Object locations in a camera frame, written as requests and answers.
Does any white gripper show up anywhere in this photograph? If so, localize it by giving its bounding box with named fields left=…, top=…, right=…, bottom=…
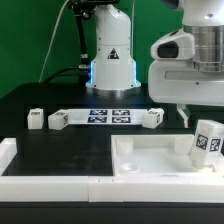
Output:
left=148, top=28, right=224, bottom=128

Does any white square tabletop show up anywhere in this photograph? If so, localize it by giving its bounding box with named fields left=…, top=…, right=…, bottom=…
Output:
left=110, top=133, right=224, bottom=178

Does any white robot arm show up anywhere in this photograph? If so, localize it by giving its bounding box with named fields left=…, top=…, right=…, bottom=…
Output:
left=86, top=0, right=224, bottom=113

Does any white U-shaped fence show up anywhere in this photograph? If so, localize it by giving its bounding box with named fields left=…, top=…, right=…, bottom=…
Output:
left=0, top=138, right=224, bottom=203

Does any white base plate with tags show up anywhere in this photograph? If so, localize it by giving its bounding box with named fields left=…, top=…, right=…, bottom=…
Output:
left=56, top=109, right=147, bottom=125

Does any black cable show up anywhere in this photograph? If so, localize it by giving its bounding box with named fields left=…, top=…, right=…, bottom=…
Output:
left=44, top=66, right=88, bottom=84

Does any white cable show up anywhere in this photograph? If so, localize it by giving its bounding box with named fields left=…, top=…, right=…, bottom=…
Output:
left=38, top=3, right=70, bottom=84

